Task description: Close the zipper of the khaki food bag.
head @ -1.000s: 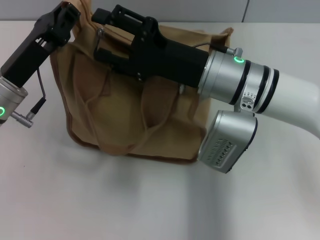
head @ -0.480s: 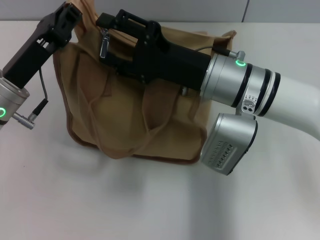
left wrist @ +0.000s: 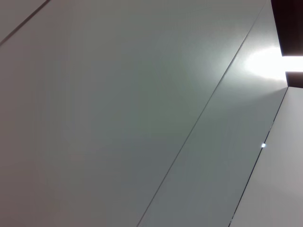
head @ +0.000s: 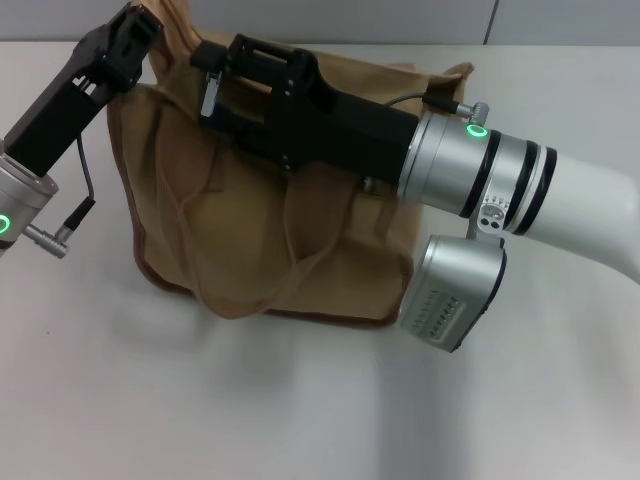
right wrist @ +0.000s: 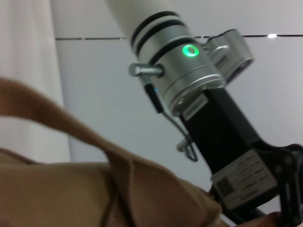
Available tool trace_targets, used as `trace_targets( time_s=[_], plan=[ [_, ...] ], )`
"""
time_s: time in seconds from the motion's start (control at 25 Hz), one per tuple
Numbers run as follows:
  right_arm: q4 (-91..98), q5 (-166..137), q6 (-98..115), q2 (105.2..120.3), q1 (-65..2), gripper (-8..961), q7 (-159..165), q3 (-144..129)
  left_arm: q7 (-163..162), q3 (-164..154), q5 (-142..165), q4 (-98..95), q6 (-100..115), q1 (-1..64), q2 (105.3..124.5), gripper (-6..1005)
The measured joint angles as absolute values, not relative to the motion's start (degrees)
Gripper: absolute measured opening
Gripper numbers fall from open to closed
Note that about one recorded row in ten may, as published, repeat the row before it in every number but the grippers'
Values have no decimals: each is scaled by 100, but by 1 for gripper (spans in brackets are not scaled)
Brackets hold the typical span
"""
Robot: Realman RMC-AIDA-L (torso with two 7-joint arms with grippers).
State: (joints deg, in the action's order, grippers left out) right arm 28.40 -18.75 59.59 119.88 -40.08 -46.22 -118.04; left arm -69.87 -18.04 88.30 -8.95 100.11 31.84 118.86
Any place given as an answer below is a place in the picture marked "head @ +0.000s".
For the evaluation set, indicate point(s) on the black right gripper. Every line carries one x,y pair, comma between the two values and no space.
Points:
350,130

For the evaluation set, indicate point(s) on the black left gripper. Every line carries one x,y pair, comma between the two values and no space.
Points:
60,115

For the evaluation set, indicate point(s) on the silver metal zipper pull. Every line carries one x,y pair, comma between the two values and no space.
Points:
210,97

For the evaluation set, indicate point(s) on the khaki canvas food bag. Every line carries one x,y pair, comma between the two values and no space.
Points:
240,225

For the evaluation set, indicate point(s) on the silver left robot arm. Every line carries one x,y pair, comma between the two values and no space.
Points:
20,200

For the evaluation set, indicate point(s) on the silver depth camera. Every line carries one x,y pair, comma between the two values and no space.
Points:
450,280

